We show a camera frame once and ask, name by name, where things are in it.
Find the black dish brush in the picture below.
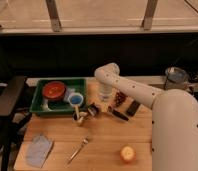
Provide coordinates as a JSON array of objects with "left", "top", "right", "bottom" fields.
[{"left": 87, "top": 103, "right": 128, "bottom": 121}]

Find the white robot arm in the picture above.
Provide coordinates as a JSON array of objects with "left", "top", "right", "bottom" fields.
[{"left": 94, "top": 63, "right": 198, "bottom": 171}]

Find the bunch of dark grapes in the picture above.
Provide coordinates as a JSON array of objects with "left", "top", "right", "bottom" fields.
[{"left": 113, "top": 91, "right": 127, "bottom": 107}]

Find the blue cup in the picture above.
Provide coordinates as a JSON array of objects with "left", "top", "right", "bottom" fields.
[{"left": 68, "top": 93, "right": 84, "bottom": 106}]

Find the black rectangular block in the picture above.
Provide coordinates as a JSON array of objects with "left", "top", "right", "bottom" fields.
[{"left": 126, "top": 101, "right": 140, "bottom": 116}]

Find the red bowl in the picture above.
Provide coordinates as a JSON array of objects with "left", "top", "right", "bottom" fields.
[{"left": 42, "top": 81, "right": 66, "bottom": 101}]

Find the metal fork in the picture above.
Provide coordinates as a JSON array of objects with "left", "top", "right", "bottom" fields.
[{"left": 67, "top": 137, "right": 90, "bottom": 164}]

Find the white spoon in bin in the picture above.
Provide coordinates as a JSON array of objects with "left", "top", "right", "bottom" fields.
[{"left": 41, "top": 98, "right": 52, "bottom": 111}]

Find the green plastic bin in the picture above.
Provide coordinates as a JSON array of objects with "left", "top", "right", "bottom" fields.
[{"left": 30, "top": 78, "right": 86, "bottom": 116}]

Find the yellow red apple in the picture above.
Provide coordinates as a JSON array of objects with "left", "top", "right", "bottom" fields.
[{"left": 120, "top": 146, "right": 136, "bottom": 163}]

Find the grey blue cloth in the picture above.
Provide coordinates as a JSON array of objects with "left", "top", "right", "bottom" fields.
[{"left": 25, "top": 135, "right": 53, "bottom": 168}]

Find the black office chair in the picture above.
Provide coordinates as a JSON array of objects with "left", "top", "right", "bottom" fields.
[{"left": 0, "top": 76, "right": 32, "bottom": 171}]

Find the wooden handled scoop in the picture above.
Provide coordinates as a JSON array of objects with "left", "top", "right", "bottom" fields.
[{"left": 73, "top": 106, "right": 88, "bottom": 126}]

